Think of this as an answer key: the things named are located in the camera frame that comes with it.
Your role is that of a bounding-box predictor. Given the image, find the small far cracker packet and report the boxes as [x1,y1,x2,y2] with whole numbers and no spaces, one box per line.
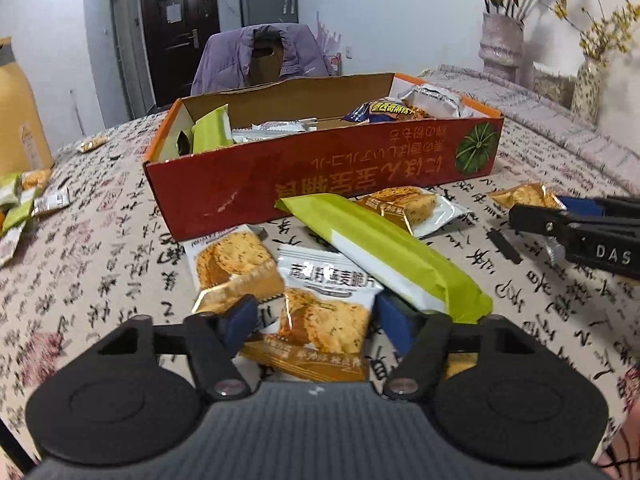
[76,136,108,154]

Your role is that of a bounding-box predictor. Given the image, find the dark entrance door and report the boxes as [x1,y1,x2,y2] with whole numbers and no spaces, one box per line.
[140,0,220,106]

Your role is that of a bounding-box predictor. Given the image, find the cracker packet with text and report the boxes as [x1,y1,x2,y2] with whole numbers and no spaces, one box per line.
[241,246,383,382]

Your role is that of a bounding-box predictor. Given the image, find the small green packet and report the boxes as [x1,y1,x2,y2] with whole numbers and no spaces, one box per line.
[1,188,38,234]

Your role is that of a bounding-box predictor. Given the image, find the yellow thermos bottle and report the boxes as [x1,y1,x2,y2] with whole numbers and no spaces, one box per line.
[0,37,54,174]

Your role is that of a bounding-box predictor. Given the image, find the long green snack pack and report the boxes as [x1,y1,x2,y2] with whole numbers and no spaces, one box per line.
[192,104,234,154]

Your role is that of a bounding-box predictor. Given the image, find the orange cardboard snack box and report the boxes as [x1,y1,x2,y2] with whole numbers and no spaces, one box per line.
[143,73,504,242]

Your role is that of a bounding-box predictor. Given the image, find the white packet near tangerines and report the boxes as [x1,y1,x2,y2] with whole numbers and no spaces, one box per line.
[0,221,26,266]

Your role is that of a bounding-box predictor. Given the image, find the speckled small vase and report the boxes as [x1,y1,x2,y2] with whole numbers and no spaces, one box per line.
[570,56,604,125]

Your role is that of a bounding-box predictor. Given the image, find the cracker packet by box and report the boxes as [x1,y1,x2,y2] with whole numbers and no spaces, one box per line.
[356,186,469,238]

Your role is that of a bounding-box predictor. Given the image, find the pink ribbed flower vase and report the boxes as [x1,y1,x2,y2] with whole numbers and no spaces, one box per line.
[478,13,524,82]

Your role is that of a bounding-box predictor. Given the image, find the blue yellow chip bag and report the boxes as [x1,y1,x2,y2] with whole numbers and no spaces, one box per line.
[343,99,431,124]

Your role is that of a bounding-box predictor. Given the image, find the purple jacket on chair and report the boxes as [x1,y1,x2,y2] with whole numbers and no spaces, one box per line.
[191,23,334,96]

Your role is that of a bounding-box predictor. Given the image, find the white snack packet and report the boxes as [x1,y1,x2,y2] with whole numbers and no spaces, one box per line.
[231,118,318,144]

